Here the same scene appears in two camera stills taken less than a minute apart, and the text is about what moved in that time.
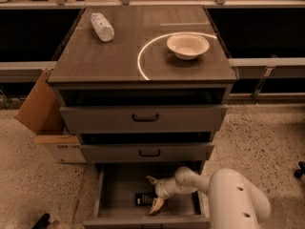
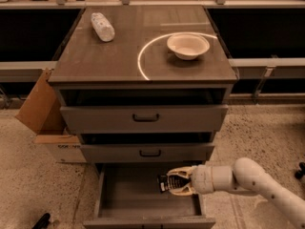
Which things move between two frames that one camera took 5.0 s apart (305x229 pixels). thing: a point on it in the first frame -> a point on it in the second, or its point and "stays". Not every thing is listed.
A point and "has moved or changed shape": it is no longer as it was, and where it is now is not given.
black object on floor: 43,222 stays
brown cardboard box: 43,114 stays
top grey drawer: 143,118 stays
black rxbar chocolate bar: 144,198 has moved or changed shape
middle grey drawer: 145,152 stays
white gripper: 164,188 -> 202,178
